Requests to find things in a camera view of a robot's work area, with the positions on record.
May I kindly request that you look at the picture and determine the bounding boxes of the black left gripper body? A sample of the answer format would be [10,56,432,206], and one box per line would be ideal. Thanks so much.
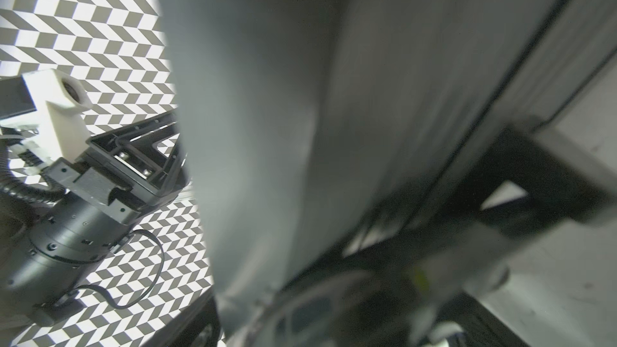
[44,111,188,224]

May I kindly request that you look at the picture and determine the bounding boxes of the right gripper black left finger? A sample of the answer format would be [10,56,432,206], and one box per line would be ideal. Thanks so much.
[142,289,222,347]

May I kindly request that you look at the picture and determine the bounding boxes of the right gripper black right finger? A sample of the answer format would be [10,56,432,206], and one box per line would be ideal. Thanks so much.
[433,293,529,346]

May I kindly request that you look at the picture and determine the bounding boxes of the large black poker case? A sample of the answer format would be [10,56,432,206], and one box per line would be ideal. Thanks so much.
[158,0,616,346]

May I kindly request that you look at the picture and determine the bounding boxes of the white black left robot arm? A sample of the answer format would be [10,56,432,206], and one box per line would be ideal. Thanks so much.
[1,111,189,326]

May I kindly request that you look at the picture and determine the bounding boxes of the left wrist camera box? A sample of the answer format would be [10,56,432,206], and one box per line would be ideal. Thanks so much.
[1,69,93,165]

